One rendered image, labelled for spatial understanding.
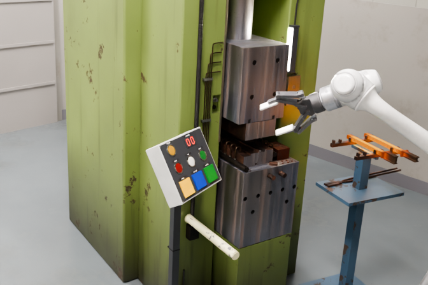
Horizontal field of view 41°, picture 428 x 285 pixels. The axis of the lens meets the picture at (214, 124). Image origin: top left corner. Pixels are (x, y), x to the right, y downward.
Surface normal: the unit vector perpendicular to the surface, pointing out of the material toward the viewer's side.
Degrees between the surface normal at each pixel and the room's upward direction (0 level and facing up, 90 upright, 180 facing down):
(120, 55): 90
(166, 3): 90
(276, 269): 90
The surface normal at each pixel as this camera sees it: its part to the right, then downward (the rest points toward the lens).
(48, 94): 0.72, 0.26
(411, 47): -0.69, 0.19
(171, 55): -0.83, 0.13
